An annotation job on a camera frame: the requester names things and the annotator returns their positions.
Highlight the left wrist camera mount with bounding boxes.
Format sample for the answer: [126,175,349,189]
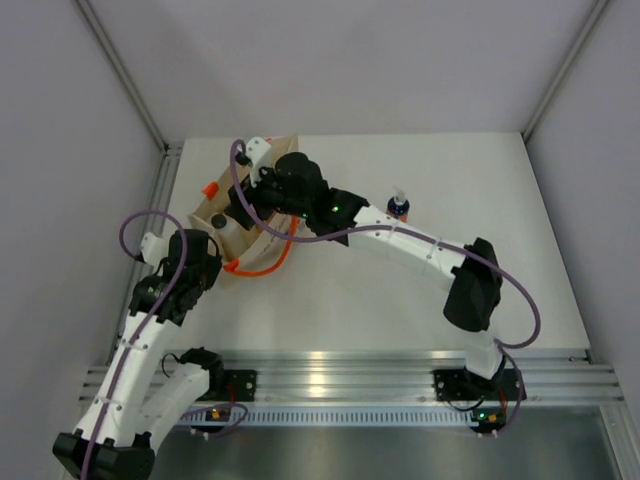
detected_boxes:
[134,232,168,267]

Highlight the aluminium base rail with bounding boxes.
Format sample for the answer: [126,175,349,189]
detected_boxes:
[79,348,624,404]

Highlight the left aluminium frame post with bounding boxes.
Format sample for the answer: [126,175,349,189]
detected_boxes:
[74,0,166,149]

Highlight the beige canvas bag orange handles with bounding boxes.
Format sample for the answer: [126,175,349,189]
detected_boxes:
[187,135,300,278]

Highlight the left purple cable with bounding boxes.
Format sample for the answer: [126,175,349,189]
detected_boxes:
[79,209,207,480]

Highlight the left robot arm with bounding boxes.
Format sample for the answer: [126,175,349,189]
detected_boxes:
[52,229,224,479]

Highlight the aluminium frame post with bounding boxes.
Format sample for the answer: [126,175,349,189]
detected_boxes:
[74,0,166,149]
[521,0,614,145]

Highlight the right aluminium frame post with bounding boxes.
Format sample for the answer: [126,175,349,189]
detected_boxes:
[521,0,614,145]

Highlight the white bottle dark grey cap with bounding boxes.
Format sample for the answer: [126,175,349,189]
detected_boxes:
[210,213,247,262]

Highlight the slotted cable duct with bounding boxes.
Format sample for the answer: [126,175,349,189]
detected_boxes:
[177,406,478,427]

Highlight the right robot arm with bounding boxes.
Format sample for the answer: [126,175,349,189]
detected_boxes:
[229,142,511,400]

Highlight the blue orange pump bottle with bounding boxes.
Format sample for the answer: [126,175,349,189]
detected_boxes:
[386,187,410,222]

